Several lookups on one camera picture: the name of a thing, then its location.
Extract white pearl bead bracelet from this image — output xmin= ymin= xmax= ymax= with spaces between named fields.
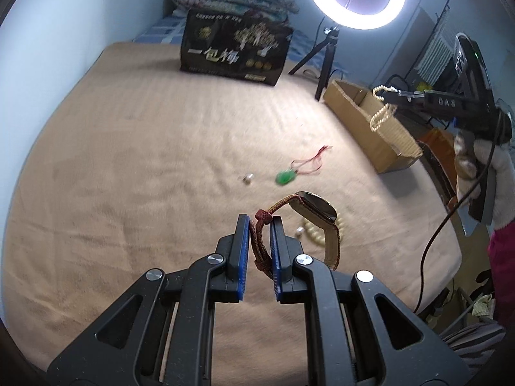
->
xmin=368 ymin=84 xmax=400 ymax=132

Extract cream bead bracelet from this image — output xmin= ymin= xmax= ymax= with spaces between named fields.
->
xmin=301 ymin=211 xmax=347 ymax=247

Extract gold watch woven strap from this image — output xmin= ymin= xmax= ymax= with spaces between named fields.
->
xmin=249 ymin=191 xmax=343 ymax=279

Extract white pearl earring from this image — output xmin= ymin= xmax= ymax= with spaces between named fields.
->
xmin=243 ymin=173 xmax=254 ymax=185

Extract green jade pendant red cord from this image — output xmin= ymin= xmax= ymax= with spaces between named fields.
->
xmin=275 ymin=144 xmax=333 ymax=187

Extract right hand white glove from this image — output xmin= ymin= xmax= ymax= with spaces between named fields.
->
xmin=454 ymin=132 xmax=514 ymax=230

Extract yellow black box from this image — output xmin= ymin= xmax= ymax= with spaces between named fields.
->
xmin=417 ymin=82 xmax=431 ymax=92

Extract open cardboard box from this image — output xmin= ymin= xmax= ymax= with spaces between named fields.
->
xmin=323 ymin=80 xmax=423 ymax=173

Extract white striped towel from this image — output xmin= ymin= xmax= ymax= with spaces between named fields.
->
xmin=415 ymin=29 xmax=454 ymax=86

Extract black clothes rack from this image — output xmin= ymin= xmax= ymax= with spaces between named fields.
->
xmin=384 ymin=0 xmax=456 ymax=90

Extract tan bed blanket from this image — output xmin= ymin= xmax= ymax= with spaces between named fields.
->
xmin=3 ymin=43 xmax=461 ymax=368

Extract black snack bag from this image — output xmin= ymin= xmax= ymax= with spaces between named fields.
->
xmin=180 ymin=10 xmax=293 ymax=86

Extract black cable with switch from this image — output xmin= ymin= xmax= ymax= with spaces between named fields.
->
xmin=414 ymin=108 xmax=504 ymax=315

